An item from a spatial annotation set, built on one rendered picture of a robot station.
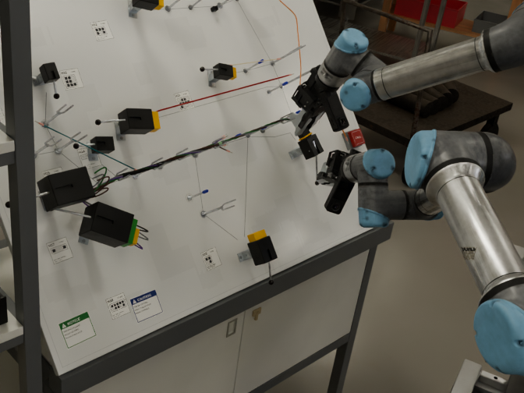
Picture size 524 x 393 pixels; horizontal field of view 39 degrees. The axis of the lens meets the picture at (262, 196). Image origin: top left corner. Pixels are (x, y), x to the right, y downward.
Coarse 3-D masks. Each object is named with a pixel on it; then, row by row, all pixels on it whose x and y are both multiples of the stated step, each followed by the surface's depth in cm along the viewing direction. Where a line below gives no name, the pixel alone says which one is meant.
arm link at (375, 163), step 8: (368, 152) 181; (376, 152) 179; (384, 152) 179; (352, 160) 187; (360, 160) 183; (368, 160) 179; (376, 160) 178; (384, 160) 179; (392, 160) 180; (352, 168) 186; (360, 168) 182; (368, 168) 179; (376, 168) 178; (384, 168) 179; (392, 168) 180; (360, 176) 182; (368, 176) 181; (376, 176) 179; (384, 176) 179
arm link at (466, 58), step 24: (504, 24) 154; (456, 48) 160; (480, 48) 156; (504, 48) 153; (360, 72) 178; (384, 72) 169; (408, 72) 165; (432, 72) 162; (456, 72) 160; (480, 72) 160; (360, 96) 170; (384, 96) 171
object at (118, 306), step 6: (120, 294) 171; (108, 300) 169; (114, 300) 170; (120, 300) 171; (126, 300) 172; (108, 306) 169; (114, 306) 170; (120, 306) 170; (126, 306) 171; (114, 312) 169; (120, 312) 170; (126, 312) 171; (114, 318) 169
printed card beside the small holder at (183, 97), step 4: (180, 92) 194; (184, 92) 195; (188, 92) 196; (176, 96) 193; (180, 96) 194; (184, 96) 195; (188, 96) 196; (176, 100) 193; (180, 100) 194; (184, 100) 194; (188, 100) 195; (184, 104) 194; (188, 104) 195; (192, 104) 196; (180, 108) 193; (184, 108) 194; (188, 108) 195
